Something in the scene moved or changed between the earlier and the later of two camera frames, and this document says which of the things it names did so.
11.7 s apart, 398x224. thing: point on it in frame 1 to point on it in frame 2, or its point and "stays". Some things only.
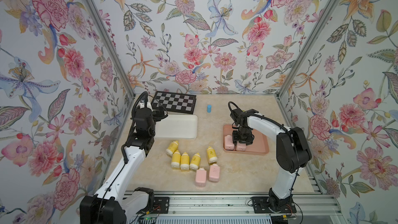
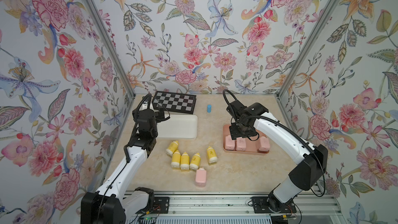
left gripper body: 155,116 stays
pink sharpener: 228,144 stays
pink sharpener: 214,173 to 264,145
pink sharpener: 240,147 stays
